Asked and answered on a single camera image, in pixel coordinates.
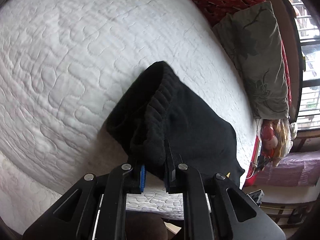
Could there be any black pants yellow patch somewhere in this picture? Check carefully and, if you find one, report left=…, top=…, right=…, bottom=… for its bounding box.
left=106, top=61, right=244, bottom=185

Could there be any brown trousered knee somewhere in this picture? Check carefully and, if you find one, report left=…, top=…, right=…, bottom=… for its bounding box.
left=125, top=211, right=168, bottom=240

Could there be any doll in plastic bag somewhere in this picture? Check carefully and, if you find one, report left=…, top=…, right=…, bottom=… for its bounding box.
left=260, top=119, right=298, bottom=167

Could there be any pink wrapped bundle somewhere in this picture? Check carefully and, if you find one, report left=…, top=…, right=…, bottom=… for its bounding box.
left=254, top=151, right=319, bottom=187

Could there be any white quilted mattress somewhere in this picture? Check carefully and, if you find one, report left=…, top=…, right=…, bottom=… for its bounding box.
left=1, top=0, right=257, bottom=233

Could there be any grey floral pillow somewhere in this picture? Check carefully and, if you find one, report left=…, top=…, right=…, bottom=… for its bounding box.
left=213, top=1, right=289, bottom=120

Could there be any window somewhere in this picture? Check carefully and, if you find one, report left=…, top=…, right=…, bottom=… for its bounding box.
left=289, top=0, right=319, bottom=131

